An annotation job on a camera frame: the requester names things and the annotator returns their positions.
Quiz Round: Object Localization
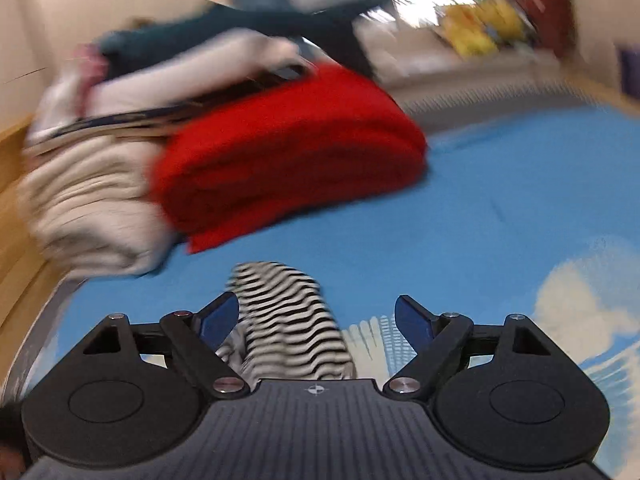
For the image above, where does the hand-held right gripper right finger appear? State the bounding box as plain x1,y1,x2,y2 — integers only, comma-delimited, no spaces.
382,294,572,402

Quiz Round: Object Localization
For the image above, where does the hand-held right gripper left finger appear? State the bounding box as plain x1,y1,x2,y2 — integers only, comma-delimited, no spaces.
82,291,249,401

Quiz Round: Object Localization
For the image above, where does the black white striped garment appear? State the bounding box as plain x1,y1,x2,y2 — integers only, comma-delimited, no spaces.
215,261,359,387

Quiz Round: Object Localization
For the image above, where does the blue printed bed sheet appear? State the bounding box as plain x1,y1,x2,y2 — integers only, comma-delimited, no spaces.
0,75,640,411

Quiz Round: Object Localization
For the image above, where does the folded white quilt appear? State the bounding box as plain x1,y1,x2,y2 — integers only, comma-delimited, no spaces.
17,130,177,282

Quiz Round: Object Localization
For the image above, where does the folded red blanket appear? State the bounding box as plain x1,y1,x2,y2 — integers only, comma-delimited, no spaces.
151,62,431,256

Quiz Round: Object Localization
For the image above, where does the wooden headboard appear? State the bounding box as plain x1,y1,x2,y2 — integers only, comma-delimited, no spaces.
0,115,68,333

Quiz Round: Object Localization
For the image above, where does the white pillow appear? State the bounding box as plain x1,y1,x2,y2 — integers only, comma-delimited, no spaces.
95,29,302,111

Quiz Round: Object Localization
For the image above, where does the pink white folded clothing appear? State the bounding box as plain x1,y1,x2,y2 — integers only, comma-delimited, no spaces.
35,42,113,138

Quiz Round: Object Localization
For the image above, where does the yellow duck plush toy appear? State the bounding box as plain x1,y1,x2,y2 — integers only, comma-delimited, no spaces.
440,5,497,59

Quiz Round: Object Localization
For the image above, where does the dark teal shark plush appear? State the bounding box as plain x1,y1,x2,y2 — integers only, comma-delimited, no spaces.
97,0,397,82

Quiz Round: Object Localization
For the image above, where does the yellow bear plush toy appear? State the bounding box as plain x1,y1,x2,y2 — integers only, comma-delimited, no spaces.
475,0,527,45

